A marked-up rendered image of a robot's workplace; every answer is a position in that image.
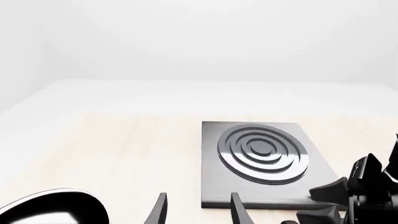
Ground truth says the round black stove knob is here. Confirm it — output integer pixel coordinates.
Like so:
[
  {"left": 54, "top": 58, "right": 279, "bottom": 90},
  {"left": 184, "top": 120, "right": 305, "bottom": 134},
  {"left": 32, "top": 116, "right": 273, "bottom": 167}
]
[{"left": 0, "top": 187, "right": 110, "bottom": 224}]

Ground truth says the flat black stove plate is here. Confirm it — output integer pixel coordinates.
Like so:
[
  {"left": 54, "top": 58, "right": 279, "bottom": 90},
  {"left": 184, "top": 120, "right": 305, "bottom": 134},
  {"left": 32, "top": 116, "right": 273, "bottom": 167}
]
[{"left": 201, "top": 120, "right": 348, "bottom": 212}]

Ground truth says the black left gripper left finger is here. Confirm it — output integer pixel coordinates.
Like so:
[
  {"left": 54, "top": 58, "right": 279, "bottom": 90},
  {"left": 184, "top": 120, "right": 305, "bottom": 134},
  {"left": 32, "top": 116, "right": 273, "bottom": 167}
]
[{"left": 142, "top": 192, "right": 168, "bottom": 224}]

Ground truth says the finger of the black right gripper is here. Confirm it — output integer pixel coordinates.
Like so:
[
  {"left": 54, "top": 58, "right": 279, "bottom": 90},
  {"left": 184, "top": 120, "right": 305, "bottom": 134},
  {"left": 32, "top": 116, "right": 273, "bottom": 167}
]
[
  {"left": 296, "top": 204, "right": 340, "bottom": 224},
  {"left": 308, "top": 176, "right": 350, "bottom": 209}
]

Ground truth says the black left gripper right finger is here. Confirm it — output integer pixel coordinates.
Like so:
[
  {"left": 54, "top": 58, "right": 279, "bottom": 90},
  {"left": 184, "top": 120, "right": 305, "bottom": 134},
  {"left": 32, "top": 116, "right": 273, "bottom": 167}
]
[{"left": 230, "top": 192, "right": 250, "bottom": 224}]

